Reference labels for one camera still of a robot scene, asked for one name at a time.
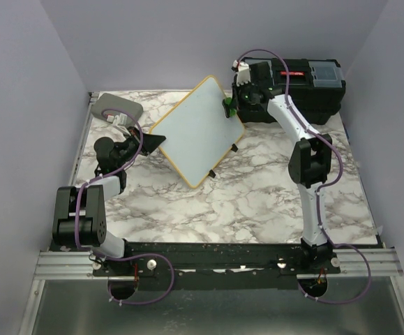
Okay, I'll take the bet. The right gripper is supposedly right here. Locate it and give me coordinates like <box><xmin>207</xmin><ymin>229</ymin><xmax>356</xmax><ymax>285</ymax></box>
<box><xmin>227</xmin><ymin>80</ymin><xmax>256</xmax><ymax>112</ymax></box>

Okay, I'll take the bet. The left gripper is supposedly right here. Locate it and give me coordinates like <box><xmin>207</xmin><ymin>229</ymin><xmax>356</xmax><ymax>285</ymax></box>
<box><xmin>116</xmin><ymin>126</ymin><xmax>167</xmax><ymax>168</ymax></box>

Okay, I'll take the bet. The green whiteboard eraser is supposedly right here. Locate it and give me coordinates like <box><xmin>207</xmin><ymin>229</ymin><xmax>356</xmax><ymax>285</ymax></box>
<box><xmin>222</xmin><ymin>97</ymin><xmax>237</xmax><ymax>119</ymax></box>

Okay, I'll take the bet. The yellow framed whiteboard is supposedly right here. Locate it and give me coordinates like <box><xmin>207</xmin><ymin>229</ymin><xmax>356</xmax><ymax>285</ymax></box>
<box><xmin>149</xmin><ymin>75</ymin><xmax>245</xmax><ymax>188</ymax></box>

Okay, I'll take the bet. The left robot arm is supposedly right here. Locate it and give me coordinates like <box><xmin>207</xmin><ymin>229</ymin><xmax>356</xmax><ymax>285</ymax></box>
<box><xmin>52</xmin><ymin>126</ymin><xmax>166</xmax><ymax>276</ymax></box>

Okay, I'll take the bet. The grey plastic case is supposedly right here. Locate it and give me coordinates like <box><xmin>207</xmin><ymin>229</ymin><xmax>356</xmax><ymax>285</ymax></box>
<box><xmin>91</xmin><ymin>93</ymin><xmax>144</xmax><ymax>121</ymax></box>

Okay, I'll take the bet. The black plastic toolbox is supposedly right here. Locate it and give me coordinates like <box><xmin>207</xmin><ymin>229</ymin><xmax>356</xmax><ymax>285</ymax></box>
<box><xmin>237</xmin><ymin>57</ymin><xmax>346</xmax><ymax>125</ymax></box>

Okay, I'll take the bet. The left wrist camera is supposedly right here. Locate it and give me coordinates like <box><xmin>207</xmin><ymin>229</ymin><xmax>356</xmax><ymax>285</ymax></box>
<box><xmin>105</xmin><ymin>113</ymin><xmax>131</xmax><ymax>137</ymax></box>

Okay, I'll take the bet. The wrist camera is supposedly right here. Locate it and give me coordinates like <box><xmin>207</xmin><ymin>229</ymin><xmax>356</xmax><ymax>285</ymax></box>
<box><xmin>105</xmin><ymin>113</ymin><xmax>131</xmax><ymax>137</ymax></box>
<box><xmin>232</xmin><ymin>60</ymin><xmax>251</xmax><ymax>87</ymax></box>

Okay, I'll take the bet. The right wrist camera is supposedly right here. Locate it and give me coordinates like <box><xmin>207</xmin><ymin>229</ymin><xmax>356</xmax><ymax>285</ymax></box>
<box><xmin>232</xmin><ymin>60</ymin><xmax>251</xmax><ymax>87</ymax></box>

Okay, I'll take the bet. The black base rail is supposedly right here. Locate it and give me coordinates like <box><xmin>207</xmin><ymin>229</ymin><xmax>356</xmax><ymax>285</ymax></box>
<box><xmin>50</xmin><ymin>240</ymin><xmax>342</xmax><ymax>290</ymax></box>

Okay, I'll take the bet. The aluminium frame rail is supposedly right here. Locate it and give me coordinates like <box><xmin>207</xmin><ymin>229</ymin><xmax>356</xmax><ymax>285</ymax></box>
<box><xmin>16</xmin><ymin>91</ymin><xmax>403</xmax><ymax>335</ymax></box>

